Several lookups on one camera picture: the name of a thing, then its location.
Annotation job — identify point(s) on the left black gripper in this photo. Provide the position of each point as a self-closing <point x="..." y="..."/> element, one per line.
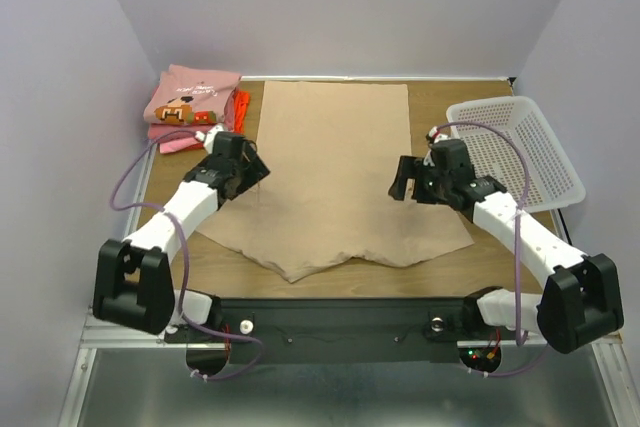
<point x="256" y="171"/>

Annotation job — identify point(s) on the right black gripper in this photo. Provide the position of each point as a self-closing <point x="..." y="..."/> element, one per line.
<point x="417" y="183"/>

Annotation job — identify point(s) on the beige t shirt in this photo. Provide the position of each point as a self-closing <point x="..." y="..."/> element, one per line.
<point x="332" y="151"/>

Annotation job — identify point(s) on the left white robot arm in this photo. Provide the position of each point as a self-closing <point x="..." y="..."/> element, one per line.
<point x="133" y="286"/>

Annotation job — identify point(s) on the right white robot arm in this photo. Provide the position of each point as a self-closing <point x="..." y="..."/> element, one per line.
<point x="580" y="300"/>

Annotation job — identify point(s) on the orange folded shirt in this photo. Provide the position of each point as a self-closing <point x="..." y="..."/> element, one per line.
<point x="241" y="104"/>

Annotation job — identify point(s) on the light pink folded shirt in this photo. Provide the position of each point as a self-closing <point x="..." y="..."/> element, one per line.
<point x="179" y="144"/>

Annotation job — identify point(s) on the dark pink folded shirt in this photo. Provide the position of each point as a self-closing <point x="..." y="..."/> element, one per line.
<point x="185" y="129"/>

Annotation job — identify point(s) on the pink printed folded shirt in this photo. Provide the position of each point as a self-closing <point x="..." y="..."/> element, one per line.
<point x="184" y="79"/>

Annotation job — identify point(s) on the white plastic basket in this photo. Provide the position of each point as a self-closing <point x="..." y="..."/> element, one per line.
<point x="509" y="139"/>

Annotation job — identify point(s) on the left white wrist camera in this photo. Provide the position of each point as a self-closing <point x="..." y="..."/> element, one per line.
<point x="207" y="138"/>

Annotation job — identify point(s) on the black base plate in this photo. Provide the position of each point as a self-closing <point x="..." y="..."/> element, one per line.
<point x="358" y="330"/>

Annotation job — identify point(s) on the aluminium frame rail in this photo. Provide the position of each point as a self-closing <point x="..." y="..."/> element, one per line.
<point x="97" y="335"/>

